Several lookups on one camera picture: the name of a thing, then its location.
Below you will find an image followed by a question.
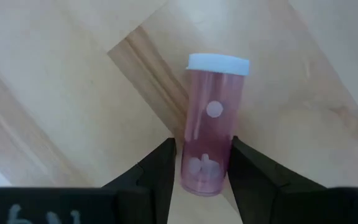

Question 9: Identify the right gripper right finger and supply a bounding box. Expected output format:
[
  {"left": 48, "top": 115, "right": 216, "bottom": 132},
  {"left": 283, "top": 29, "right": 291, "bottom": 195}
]
[{"left": 227, "top": 136, "right": 338, "bottom": 224}]

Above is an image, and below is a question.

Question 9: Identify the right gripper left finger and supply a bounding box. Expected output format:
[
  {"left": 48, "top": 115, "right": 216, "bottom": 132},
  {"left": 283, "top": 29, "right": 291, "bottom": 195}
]
[{"left": 101, "top": 138, "right": 177, "bottom": 224}]

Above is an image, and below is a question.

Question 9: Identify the pink pill bottle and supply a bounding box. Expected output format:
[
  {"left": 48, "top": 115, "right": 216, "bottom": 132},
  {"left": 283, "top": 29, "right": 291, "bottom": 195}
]
[{"left": 180, "top": 52, "right": 250, "bottom": 197}]

